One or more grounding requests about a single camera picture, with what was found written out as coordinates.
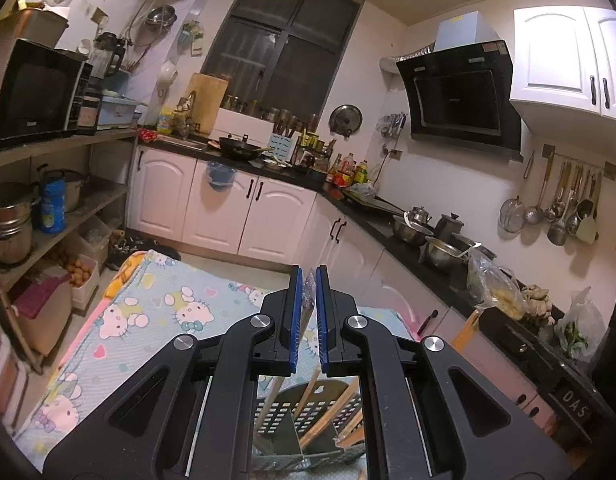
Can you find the white upper wall cabinet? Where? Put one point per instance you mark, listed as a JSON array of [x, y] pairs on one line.
[[570, 60]]

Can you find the row of condiment bottles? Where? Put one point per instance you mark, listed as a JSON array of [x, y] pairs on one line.
[[350, 172]]

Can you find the metal box on microwave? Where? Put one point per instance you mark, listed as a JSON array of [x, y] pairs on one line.
[[30, 25]]

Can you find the steel pot with lid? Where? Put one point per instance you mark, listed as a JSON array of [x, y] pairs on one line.
[[74, 187]]

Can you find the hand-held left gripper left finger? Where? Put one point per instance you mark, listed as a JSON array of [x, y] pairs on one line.
[[298, 320]]

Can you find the large steel stock pot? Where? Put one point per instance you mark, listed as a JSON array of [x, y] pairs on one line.
[[10, 225]]

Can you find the light blue kitchen appliance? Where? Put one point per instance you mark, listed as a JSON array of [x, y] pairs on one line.
[[119, 110]]

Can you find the dark kitchen window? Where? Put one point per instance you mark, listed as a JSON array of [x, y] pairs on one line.
[[283, 50]]

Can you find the steel pot on countertop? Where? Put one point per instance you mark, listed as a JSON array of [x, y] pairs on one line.
[[412, 227]]

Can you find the steel mixing bowl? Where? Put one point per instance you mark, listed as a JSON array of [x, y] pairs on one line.
[[443, 254]]

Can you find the white countertop box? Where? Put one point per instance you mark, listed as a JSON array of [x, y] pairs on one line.
[[245, 125]]

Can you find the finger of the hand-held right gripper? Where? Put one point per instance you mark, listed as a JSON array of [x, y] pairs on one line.
[[570, 402]]

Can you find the dark shoes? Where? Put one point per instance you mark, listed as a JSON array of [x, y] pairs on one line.
[[125, 250]]

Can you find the black wok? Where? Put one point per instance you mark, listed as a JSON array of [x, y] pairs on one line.
[[240, 149]]

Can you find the white box of brown eggs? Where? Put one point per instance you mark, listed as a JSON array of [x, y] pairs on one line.
[[80, 272]]

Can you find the blue cloth on cabinet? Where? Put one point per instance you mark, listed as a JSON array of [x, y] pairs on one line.
[[221, 176]]

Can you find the blue knife rack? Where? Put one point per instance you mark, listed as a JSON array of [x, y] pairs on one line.
[[283, 149]]

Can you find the black blender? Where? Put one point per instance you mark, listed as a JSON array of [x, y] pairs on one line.
[[107, 55]]

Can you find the black range hood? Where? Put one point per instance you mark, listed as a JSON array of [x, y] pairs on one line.
[[457, 97]]

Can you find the yellow bottle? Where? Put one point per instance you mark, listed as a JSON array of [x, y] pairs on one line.
[[165, 122]]

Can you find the flat baking tray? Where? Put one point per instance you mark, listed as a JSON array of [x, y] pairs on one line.
[[370, 201]]

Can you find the green perforated utensil holder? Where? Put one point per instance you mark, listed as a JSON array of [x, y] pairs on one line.
[[288, 440]]

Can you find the row of spice jars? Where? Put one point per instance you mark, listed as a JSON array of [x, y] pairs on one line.
[[273, 112]]

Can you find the hanging steel pan lid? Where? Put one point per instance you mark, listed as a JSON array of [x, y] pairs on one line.
[[346, 120]]

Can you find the wooden kitchen shelf unit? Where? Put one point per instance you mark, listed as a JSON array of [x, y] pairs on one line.
[[98, 195]]

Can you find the white plastic drawer unit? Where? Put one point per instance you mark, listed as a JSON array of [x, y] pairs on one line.
[[0, 375]]

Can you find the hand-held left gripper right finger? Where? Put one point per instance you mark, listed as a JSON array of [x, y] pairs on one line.
[[322, 320]]

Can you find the wooden cutting board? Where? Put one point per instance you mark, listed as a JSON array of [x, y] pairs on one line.
[[208, 102]]

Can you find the ginger roots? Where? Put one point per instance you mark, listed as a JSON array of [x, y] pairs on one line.
[[537, 302]]

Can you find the black microwave oven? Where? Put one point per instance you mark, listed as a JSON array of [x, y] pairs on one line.
[[33, 90]]

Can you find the row of hanging kitchen utensils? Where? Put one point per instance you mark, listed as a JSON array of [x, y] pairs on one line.
[[557, 205]]

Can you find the hanging steel colander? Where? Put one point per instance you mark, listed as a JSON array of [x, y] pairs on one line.
[[161, 16]]

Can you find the clear plastic food bag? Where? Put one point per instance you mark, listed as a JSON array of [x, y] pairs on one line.
[[492, 285]]

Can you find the cartoon cat printed blanket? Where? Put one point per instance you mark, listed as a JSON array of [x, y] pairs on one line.
[[153, 310]]

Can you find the white bag of greens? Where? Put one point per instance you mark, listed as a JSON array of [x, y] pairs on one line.
[[580, 325]]

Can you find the blue plastic canister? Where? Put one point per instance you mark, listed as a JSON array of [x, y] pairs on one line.
[[52, 205]]

